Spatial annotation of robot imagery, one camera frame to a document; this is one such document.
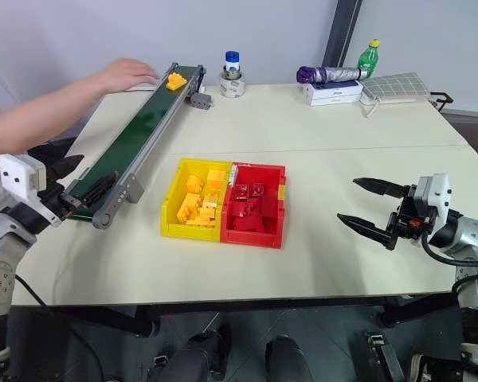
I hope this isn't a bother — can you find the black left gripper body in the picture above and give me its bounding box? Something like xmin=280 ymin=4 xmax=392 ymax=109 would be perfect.
xmin=37 ymin=181 xmax=84 ymax=220

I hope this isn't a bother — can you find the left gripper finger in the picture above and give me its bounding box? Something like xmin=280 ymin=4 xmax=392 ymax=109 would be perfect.
xmin=43 ymin=154 xmax=86 ymax=188
xmin=80 ymin=171 xmax=120 ymax=209

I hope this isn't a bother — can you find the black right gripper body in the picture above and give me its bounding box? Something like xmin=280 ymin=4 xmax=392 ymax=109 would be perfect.
xmin=396 ymin=184 xmax=440 ymax=240

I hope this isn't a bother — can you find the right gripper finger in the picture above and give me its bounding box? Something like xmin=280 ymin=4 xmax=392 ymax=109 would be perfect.
xmin=336 ymin=212 xmax=400 ymax=251
xmin=351 ymin=177 xmax=412 ymax=199

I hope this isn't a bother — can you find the person's bare hand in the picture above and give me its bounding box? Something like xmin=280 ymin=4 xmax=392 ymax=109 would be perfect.
xmin=90 ymin=57 xmax=161 ymax=96

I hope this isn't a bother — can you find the yellow plastic bin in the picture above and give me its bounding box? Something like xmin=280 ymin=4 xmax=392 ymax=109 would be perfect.
xmin=159 ymin=158 xmax=233 ymax=243

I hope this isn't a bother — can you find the red plastic bin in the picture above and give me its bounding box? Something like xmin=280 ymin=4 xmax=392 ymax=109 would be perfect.
xmin=218 ymin=161 xmax=288 ymax=250

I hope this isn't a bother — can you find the grey checkered pouch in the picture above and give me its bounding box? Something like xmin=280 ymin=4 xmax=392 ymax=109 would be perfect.
xmin=359 ymin=72 xmax=433 ymax=101

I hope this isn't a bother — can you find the white phone box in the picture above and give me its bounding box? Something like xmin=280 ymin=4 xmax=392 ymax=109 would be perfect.
xmin=302 ymin=80 xmax=364 ymax=107

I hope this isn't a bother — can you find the black object at table edge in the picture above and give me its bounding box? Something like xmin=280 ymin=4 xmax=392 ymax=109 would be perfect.
xmin=429 ymin=91 xmax=456 ymax=113

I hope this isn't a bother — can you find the white flat object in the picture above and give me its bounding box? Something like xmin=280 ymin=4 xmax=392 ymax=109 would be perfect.
xmin=122 ymin=81 xmax=160 ymax=93

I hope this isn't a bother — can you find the red toy brick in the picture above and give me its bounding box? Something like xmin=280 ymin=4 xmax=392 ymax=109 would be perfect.
xmin=227 ymin=198 xmax=264 ymax=232

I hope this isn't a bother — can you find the folded purple silver umbrella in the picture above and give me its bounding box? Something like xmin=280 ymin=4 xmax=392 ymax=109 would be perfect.
xmin=296 ymin=65 xmax=374 ymax=85

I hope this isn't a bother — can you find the green bottle with yellow cap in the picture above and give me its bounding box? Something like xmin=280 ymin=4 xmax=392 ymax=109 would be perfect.
xmin=356 ymin=38 xmax=381 ymax=77

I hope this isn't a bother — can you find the dark rounded shape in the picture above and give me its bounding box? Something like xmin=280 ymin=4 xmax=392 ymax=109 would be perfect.
xmin=146 ymin=324 xmax=233 ymax=382
xmin=264 ymin=333 xmax=314 ymax=382

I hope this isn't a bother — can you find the white tape roll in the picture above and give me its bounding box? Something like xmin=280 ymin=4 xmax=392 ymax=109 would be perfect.
xmin=219 ymin=70 xmax=246 ymax=99

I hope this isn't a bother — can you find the small bottle with blue cap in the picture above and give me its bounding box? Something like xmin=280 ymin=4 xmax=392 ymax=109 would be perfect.
xmin=223 ymin=50 xmax=242 ymax=80

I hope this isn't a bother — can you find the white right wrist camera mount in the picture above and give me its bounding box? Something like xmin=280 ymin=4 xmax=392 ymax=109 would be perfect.
xmin=415 ymin=172 xmax=452 ymax=224

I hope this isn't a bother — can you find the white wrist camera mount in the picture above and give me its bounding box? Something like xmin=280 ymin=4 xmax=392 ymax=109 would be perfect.
xmin=0 ymin=153 xmax=64 ymax=228
xmin=415 ymin=172 xmax=452 ymax=224

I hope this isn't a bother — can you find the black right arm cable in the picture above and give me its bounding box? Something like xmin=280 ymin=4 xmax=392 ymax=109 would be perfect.
xmin=419 ymin=229 xmax=478 ymax=268

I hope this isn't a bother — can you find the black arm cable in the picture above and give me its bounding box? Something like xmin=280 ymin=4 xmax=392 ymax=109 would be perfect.
xmin=13 ymin=273 xmax=105 ymax=382
xmin=419 ymin=229 xmax=478 ymax=268

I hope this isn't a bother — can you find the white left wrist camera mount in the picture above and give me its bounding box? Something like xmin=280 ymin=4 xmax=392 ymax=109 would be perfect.
xmin=0 ymin=153 xmax=64 ymax=228

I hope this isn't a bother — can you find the green conveyor belt grey frame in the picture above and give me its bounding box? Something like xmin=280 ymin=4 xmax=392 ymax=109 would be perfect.
xmin=65 ymin=62 xmax=207 ymax=231

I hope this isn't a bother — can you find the white cord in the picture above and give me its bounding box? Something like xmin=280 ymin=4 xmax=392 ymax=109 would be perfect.
xmin=359 ymin=94 xmax=418 ymax=119

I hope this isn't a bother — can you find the black table frame beam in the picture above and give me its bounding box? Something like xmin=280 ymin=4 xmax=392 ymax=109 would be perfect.
xmin=47 ymin=305 xmax=161 ymax=338
xmin=377 ymin=294 xmax=463 ymax=328

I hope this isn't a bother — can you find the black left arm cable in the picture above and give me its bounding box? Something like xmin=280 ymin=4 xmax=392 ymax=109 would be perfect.
xmin=13 ymin=273 xmax=105 ymax=382

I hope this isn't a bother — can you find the dark vertical post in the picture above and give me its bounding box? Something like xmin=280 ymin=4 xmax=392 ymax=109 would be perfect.
xmin=323 ymin=0 xmax=364 ymax=72

